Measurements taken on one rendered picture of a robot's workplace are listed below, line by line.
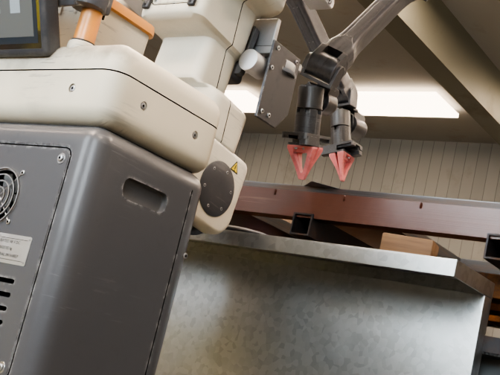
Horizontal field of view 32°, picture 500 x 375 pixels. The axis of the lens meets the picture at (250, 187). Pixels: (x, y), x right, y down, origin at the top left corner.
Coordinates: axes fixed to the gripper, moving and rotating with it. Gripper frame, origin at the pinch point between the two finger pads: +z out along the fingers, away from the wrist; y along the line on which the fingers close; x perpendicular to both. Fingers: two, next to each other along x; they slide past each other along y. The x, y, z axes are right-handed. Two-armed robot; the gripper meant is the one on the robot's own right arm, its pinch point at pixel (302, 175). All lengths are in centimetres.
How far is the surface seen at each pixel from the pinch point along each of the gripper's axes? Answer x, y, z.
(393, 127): -360, -747, -80
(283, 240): 9.8, 19.7, 13.3
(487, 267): 18, -70, 19
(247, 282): -7.4, 5.9, 24.4
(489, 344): 47, 4, 28
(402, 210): 23.3, -2.9, 5.1
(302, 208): -0.6, -2.4, 7.2
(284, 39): -364, -515, -137
